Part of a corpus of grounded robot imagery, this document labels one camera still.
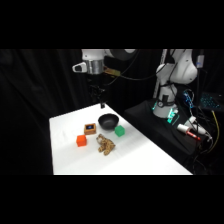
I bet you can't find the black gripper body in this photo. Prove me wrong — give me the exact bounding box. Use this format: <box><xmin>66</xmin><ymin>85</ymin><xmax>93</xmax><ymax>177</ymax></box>
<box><xmin>87</xmin><ymin>73</ymin><xmax>108</xmax><ymax>98</ymax></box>

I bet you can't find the plush tiger toy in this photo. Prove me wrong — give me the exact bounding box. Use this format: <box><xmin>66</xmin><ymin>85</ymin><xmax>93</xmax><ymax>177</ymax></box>
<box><xmin>95</xmin><ymin>133</ymin><xmax>117</xmax><ymax>157</ymax></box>

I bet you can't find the black bowl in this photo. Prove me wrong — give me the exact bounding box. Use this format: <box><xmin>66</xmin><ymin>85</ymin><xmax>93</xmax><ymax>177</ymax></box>
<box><xmin>97</xmin><ymin>113</ymin><xmax>120</xmax><ymax>131</ymax></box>

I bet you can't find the wooden box with blue top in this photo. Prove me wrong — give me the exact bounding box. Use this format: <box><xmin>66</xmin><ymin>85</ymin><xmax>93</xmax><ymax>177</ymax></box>
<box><xmin>83</xmin><ymin>122</ymin><xmax>98</xmax><ymax>136</ymax></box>

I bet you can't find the green cube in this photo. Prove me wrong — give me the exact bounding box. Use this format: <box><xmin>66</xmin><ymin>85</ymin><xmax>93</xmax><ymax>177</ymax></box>
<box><xmin>114</xmin><ymin>125</ymin><xmax>126</xmax><ymax>138</ymax></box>

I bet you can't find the orange cube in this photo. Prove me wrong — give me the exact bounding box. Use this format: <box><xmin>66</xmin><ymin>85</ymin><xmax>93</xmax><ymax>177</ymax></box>
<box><xmin>75</xmin><ymin>134</ymin><xmax>89</xmax><ymax>148</ymax></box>

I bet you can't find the black robot stand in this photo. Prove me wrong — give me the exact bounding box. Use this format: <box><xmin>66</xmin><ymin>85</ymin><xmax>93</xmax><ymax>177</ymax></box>
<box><xmin>123</xmin><ymin>97</ymin><xmax>202</xmax><ymax>158</ymax></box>

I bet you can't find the white cylinder with red tip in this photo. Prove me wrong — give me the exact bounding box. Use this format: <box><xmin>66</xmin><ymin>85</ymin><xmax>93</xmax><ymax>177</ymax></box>
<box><xmin>176</xmin><ymin>123</ymin><xmax>202</xmax><ymax>142</ymax></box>

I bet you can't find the white box on pole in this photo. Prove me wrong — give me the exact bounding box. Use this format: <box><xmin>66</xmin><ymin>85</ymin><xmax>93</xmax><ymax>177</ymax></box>
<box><xmin>196</xmin><ymin>54</ymin><xmax>205</xmax><ymax>70</ymax></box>

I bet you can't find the blue lit keyboard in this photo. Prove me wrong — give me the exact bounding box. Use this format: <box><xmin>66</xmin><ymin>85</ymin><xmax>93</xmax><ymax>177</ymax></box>
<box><xmin>199</xmin><ymin>92</ymin><xmax>222</xmax><ymax>111</ymax></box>

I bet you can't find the tan wrist camera mount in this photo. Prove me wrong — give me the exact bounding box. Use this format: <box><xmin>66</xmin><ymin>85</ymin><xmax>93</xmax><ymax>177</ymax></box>
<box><xmin>102</xmin><ymin>65</ymin><xmax>121</xmax><ymax>78</ymax></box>

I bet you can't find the blue cable bundle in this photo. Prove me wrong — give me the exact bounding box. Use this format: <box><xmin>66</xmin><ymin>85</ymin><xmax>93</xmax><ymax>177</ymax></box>
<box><xmin>182</xmin><ymin>89</ymin><xmax>196</xmax><ymax>110</ymax></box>

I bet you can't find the yellow cable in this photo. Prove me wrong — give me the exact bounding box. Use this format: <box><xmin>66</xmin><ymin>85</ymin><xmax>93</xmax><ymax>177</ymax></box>
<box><xmin>207</xmin><ymin>109</ymin><xmax>221</xmax><ymax>154</ymax></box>

